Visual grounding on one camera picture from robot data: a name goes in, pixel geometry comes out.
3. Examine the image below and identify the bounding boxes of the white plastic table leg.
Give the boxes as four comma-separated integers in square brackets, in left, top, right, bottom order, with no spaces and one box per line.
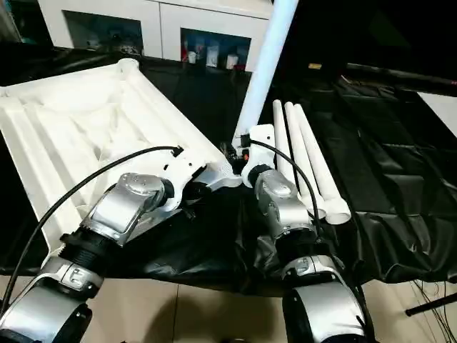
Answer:
[231,0,300,147]
[272,100,315,215]
[284,102,328,219]
[294,104,353,226]

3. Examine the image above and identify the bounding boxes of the white plastic table top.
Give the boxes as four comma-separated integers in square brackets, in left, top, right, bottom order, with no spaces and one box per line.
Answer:
[0,59,244,260]

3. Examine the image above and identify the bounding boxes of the clear plastic container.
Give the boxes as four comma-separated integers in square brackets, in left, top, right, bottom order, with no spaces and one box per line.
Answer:
[206,46,221,68]

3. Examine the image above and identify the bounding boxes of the black plastic mat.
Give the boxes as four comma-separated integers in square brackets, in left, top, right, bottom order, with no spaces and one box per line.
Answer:
[0,42,457,297]

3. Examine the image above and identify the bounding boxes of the white cabinet with glass doors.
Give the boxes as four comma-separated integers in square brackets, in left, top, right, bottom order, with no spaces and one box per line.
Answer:
[37,0,274,71]

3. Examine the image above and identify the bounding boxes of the dark cabinet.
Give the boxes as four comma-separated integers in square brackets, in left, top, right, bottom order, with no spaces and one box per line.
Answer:
[274,0,457,90]

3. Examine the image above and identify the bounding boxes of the white board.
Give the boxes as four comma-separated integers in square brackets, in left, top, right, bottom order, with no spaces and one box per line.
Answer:
[417,91,457,139]

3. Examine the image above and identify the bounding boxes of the black stand bar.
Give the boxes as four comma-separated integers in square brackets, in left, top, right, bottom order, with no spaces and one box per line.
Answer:
[406,293,457,317]

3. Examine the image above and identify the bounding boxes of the black right camera cable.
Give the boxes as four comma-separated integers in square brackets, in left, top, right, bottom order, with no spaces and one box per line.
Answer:
[246,141,376,343]

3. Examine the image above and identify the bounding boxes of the thin black floor cable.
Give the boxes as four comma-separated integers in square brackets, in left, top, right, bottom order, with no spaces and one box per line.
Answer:
[410,278,457,343]

